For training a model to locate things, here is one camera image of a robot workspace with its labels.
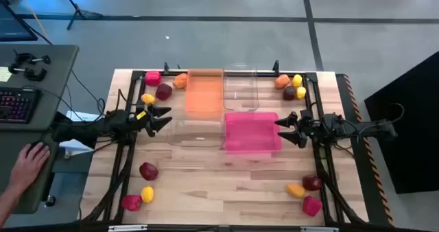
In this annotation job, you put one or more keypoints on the black backlit keyboard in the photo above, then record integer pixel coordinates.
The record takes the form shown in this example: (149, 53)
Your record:
(17, 105)

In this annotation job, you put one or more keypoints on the person's hand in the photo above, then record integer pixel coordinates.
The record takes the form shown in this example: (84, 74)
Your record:
(29, 163)

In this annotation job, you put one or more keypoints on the brownish dark apple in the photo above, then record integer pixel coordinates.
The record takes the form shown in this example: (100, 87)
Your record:
(289, 93)

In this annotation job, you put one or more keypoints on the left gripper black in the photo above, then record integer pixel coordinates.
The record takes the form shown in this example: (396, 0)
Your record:
(139, 122)

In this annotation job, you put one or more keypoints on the white paper sheet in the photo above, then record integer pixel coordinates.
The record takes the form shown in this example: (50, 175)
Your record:
(77, 146)

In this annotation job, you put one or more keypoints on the pale yellow note paper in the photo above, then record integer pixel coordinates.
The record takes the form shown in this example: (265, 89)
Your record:
(4, 74)

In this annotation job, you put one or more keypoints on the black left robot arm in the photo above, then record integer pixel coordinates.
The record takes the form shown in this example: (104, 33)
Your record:
(82, 130)

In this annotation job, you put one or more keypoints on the black table clamp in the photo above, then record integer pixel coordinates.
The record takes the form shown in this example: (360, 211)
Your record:
(166, 68)
(276, 66)

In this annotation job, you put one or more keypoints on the pink plastic bin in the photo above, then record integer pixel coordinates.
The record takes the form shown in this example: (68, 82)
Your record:
(252, 131)

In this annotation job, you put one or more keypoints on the black floor mat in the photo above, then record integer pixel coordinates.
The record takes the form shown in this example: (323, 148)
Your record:
(408, 129)

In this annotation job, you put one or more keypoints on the person's forearm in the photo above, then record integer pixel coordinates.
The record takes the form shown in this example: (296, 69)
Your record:
(7, 204)

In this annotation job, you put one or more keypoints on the yellow lemon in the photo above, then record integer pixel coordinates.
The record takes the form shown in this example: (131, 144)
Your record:
(297, 80)
(301, 92)
(147, 194)
(148, 99)

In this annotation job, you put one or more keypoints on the orange fruit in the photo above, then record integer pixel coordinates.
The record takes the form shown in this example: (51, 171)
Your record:
(180, 81)
(282, 81)

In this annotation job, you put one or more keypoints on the clear plastic bin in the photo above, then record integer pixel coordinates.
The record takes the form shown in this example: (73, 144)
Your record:
(197, 132)

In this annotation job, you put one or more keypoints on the grey side desk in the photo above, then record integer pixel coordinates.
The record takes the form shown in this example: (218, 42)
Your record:
(51, 88)

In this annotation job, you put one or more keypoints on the dark flat monitor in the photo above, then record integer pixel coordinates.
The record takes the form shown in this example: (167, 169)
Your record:
(13, 27)

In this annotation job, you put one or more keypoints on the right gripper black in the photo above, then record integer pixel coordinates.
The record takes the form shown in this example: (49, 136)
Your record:
(310, 124)

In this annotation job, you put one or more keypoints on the black tripod stand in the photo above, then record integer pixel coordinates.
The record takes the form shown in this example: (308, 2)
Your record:
(78, 12)

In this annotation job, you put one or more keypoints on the black computer mouse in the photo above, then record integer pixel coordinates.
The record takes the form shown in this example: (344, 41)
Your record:
(34, 143)

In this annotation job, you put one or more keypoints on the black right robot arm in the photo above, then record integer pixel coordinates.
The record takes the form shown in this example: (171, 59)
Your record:
(377, 129)

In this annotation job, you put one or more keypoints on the black C-clamp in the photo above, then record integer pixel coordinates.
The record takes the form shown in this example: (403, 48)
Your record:
(29, 74)
(32, 58)

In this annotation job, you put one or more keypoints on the dark red apple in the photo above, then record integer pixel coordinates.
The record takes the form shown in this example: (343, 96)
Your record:
(311, 183)
(148, 171)
(163, 91)

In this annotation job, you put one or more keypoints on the orange plastic bin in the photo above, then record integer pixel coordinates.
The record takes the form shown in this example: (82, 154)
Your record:
(204, 93)

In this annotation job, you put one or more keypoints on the clear bin with white sticker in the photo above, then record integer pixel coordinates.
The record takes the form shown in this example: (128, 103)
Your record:
(240, 88)

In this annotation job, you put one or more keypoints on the orange-yellow fruit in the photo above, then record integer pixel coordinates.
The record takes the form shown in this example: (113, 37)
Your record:
(295, 190)

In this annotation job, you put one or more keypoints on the silver metal bracket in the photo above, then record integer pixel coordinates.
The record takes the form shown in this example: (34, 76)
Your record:
(127, 228)
(319, 229)

